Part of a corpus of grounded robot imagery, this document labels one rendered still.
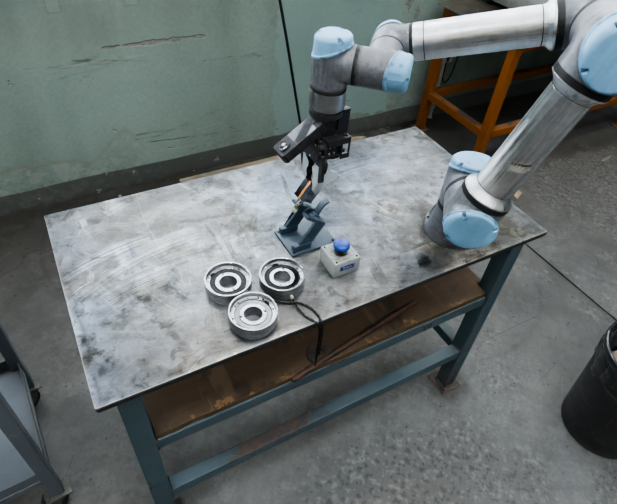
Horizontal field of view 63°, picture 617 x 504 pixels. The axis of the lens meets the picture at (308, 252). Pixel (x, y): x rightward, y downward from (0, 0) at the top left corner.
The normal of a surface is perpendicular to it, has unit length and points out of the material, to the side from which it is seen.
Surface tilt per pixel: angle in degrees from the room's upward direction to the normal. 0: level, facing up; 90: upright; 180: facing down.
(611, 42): 83
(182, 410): 0
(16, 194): 89
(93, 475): 0
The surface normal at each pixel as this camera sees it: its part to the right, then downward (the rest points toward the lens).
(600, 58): -0.18, 0.58
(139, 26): 0.47, 0.64
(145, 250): 0.07, -0.72
